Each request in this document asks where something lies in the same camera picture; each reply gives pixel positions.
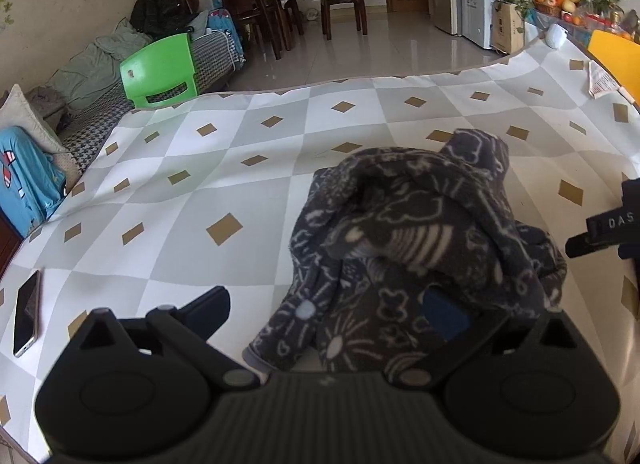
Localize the light blue patterned quilt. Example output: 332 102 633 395
207 8 246 65

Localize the cardboard box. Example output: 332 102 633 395
491 0 526 55

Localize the white paper leaflet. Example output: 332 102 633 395
587 61 617 99

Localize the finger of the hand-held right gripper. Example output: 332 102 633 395
566 232 600 259

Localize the smartphone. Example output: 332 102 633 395
12 269 43 359

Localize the black jacket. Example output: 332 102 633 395
130 0 201 37

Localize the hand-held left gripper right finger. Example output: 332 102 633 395
387 289 583 391

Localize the grey doodle print fleece jacket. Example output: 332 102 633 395
242 128 568 390

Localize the white chest freezer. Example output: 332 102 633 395
457 0 503 50

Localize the grey-green blanket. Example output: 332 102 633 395
47 16 151 110

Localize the beige pillow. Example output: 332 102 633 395
0 84 83 190

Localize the yellow chair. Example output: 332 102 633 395
586 29 640 110

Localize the blue cartoon print garment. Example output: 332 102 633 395
0 126 68 237

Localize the green plastic chair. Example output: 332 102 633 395
119 33 200 109

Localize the dark wooden cabinet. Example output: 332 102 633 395
0 214 23 275

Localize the houndstooth covered sofa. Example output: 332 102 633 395
0 9 247 180

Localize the grey garment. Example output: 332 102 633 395
25 86 71 130

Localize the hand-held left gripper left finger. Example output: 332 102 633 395
75 286 261 391

